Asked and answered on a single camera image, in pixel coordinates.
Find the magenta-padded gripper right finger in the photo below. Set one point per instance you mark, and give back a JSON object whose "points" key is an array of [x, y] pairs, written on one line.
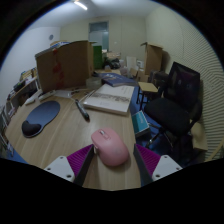
{"points": [[166, 165]]}

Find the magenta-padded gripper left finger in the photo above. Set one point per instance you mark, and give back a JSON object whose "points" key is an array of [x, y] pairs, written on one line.
{"points": [[61, 166]]}

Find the pink computer mouse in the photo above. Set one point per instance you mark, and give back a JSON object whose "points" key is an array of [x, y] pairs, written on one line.
{"points": [[110, 148]]}

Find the blue mouse pad, black wrist rest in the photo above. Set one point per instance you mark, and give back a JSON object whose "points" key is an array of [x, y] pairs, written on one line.
{"points": [[43, 115]]}

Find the flat cardboard sheet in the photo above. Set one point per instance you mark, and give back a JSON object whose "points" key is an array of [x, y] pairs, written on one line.
{"points": [[200, 136]]}

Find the teal book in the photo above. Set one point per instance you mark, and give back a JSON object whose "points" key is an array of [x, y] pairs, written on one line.
{"points": [[140, 122]]}

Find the light wooden chair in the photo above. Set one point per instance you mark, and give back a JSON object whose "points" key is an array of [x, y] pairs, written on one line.
{"points": [[216, 151]]}

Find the black office chair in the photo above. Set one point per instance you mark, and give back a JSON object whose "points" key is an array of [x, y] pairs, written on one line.
{"points": [[170, 113]]}

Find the black marker pen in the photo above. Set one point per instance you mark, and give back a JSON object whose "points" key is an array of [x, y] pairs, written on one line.
{"points": [[82, 110]]}

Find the white paper sheet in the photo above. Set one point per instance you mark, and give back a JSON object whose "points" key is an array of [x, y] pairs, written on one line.
{"points": [[65, 94]]}

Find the small white remote control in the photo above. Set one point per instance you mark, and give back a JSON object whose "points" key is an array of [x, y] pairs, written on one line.
{"points": [[31, 100]]}

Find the small wooden stool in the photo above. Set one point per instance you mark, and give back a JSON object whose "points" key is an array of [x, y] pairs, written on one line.
{"points": [[147, 87]]}

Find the large white book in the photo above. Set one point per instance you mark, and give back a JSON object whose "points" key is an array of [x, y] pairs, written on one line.
{"points": [[108, 98]]}

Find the wooden shelf unit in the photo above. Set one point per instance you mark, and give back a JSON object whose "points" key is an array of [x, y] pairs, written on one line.
{"points": [[16, 90]]}

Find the dark blue book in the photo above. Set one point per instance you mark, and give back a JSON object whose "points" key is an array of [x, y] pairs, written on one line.
{"points": [[116, 79]]}

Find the large brown cardboard box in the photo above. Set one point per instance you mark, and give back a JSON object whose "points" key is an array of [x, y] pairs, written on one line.
{"points": [[66, 66]]}

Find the tall open cardboard box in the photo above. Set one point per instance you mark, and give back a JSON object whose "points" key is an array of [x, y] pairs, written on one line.
{"points": [[153, 58]]}

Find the green box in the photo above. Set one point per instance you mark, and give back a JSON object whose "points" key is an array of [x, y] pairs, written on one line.
{"points": [[97, 56]]}

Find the pale door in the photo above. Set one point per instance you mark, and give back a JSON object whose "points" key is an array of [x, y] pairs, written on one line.
{"points": [[98, 36]]}

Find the ceiling tube light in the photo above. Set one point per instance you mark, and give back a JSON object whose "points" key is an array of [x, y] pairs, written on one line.
{"points": [[80, 5]]}

